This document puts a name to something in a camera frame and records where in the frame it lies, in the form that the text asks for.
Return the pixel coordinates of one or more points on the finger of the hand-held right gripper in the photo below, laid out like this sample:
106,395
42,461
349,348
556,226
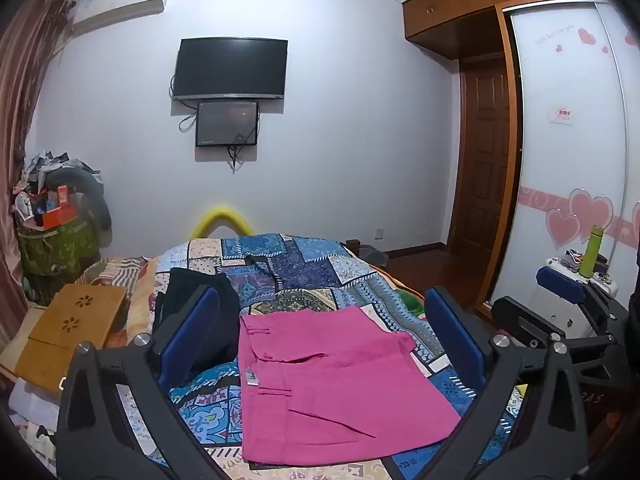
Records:
522,320
560,281

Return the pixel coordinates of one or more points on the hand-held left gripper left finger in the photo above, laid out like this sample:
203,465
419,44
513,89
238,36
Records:
192,332

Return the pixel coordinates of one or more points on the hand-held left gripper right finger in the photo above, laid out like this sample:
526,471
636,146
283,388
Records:
452,340

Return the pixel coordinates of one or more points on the pink pants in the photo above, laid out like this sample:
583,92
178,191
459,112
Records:
320,385

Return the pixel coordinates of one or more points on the black garment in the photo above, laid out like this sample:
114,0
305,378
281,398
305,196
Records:
225,320

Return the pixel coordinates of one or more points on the white bedside cabinet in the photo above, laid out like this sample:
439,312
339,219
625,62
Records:
565,317

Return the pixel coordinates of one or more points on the green bottle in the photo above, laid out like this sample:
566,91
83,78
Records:
591,255

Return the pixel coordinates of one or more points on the green cloth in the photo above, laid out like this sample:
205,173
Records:
411,301

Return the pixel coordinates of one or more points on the orange striped bed sheet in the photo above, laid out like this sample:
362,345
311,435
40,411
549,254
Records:
117,272

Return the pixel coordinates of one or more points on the grey floor basket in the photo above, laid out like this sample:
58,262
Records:
374,255

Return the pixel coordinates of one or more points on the white heart-print wardrobe door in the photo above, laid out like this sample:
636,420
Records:
560,160

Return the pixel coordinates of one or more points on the wooden lap desk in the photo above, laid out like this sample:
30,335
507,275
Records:
70,330

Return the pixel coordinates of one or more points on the yellow foam tube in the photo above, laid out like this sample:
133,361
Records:
222,212

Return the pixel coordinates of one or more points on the patchwork printed blanket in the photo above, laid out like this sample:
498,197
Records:
310,270

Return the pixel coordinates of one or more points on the brown wooden door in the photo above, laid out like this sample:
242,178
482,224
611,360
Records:
482,160

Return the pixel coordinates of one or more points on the grey curved cushion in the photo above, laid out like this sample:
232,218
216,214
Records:
97,200

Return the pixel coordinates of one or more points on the pile of papers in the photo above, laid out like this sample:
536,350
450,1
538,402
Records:
30,410

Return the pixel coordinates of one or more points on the orange box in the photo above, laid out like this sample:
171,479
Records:
52,217

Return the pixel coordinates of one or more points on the pile of clothes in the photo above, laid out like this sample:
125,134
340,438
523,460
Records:
45,167

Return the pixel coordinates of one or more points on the wooden overhead cabinet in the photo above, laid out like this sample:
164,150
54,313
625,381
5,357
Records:
450,10

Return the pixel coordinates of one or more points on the brown striped curtain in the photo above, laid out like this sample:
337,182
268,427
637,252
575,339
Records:
20,85

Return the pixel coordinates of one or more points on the white air conditioner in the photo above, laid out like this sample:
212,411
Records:
115,7

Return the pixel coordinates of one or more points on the small wall monitor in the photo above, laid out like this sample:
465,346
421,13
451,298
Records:
225,122

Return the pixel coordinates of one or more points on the large wall television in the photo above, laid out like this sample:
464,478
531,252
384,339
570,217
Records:
230,67

